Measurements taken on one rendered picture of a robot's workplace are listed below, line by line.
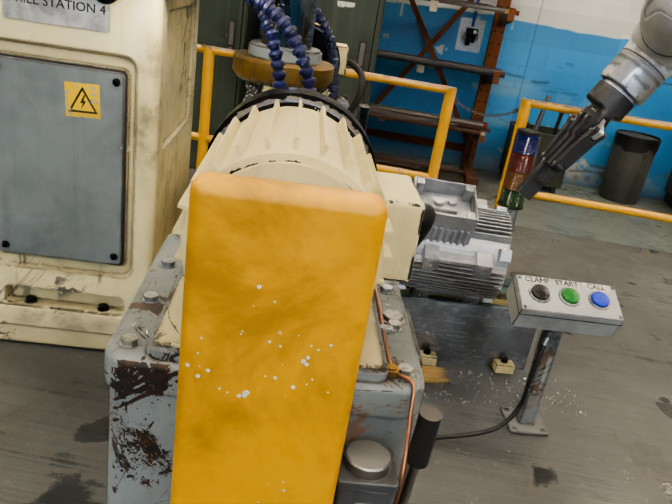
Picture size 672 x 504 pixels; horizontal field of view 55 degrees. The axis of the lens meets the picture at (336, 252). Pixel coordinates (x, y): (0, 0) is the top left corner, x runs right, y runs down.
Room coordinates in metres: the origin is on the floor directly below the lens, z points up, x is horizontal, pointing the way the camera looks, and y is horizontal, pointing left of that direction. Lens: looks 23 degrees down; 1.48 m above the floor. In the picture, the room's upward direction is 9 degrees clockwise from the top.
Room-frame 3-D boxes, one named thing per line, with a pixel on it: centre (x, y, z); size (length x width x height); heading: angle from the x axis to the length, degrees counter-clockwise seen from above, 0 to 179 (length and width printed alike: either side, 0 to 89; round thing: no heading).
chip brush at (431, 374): (1.07, -0.15, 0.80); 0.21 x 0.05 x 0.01; 100
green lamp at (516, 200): (1.54, -0.40, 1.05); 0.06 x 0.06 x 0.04
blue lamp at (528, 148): (1.54, -0.40, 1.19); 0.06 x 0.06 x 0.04
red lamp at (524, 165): (1.54, -0.40, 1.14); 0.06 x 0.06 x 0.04
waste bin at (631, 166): (5.86, -2.49, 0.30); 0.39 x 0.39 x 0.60
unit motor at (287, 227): (0.56, 0.01, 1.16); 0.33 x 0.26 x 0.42; 5
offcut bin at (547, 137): (5.82, -1.64, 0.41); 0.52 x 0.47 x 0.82; 87
